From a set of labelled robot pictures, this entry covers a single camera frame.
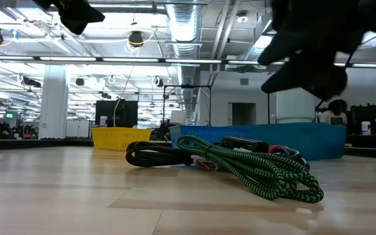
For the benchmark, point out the LED light bar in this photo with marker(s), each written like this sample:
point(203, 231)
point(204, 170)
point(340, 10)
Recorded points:
point(132, 59)

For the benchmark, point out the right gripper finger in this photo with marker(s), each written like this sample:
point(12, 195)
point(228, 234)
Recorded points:
point(322, 81)
point(289, 47)

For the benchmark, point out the thin black stand frame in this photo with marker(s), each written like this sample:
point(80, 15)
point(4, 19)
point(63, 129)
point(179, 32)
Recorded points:
point(188, 86)

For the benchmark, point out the white cabinet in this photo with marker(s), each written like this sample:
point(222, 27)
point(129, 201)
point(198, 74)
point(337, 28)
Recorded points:
point(77, 129)

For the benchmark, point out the white box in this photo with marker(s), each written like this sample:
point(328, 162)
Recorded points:
point(178, 117)

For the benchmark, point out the yellow plastic basket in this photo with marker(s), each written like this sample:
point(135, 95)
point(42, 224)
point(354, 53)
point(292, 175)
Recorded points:
point(119, 138)

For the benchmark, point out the small white canister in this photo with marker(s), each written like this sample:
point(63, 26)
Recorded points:
point(103, 121)

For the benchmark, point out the black equipment cabinets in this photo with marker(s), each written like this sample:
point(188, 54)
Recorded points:
point(374, 117)

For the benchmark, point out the white building column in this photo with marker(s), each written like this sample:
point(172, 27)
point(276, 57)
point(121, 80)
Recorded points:
point(53, 104)

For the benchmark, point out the person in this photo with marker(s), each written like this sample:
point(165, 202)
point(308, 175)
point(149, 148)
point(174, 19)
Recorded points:
point(335, 117)

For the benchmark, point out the large teal plastic bin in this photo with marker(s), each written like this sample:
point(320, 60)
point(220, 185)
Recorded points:
point(322, 140)

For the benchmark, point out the pale blue tumbler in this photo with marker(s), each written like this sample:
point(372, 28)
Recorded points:
point(292, 111)

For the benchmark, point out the green lit sign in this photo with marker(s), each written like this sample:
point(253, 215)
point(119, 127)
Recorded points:
point(9, 115)

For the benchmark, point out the small blue plastic basket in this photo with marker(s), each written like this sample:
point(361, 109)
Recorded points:
point(207, 132)

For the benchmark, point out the white canister with blue label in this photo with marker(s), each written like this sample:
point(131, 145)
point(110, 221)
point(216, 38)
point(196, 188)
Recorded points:
point(366, 128)

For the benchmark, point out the black wall charger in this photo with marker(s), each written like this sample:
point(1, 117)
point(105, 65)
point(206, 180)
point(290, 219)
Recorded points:
point(246, 143)

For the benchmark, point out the black monitor screen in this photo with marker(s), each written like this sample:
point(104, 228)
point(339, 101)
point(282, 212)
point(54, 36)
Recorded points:
point(129, 114)

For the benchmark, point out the silver spiral air duct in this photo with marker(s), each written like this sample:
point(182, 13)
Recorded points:
point(184, 29)
point(256, 50)

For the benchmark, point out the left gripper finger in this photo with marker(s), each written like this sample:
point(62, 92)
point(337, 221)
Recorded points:
point(78, 16)

